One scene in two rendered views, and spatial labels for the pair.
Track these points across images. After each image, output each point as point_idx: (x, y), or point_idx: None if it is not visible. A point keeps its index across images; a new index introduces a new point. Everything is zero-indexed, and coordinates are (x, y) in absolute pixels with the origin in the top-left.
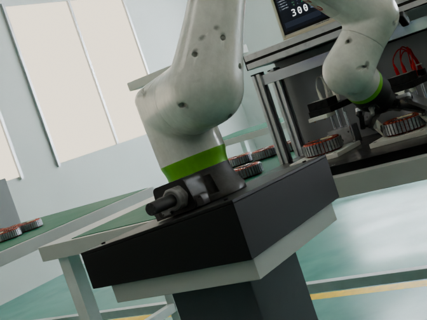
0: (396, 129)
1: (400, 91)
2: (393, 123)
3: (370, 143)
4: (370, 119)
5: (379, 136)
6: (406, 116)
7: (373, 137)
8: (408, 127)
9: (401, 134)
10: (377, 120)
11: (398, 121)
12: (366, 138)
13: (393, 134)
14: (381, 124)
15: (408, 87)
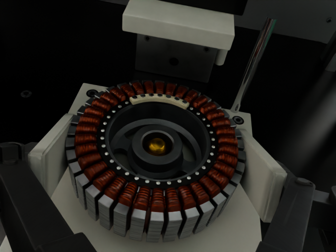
0: (137, 233)
1: (189, 19)
2: (131, 206)
3: (13, 107)
4: (11, 231)
5: (44, 35)
6: (164, 102)
7: (26, 26)
8: (188, 233)
9: (153, 247)
10: (55, 146)
11: (161, 211)
12: (8, 18)
13: (115, 233)
14: (67, 132)
15: (222, 5)
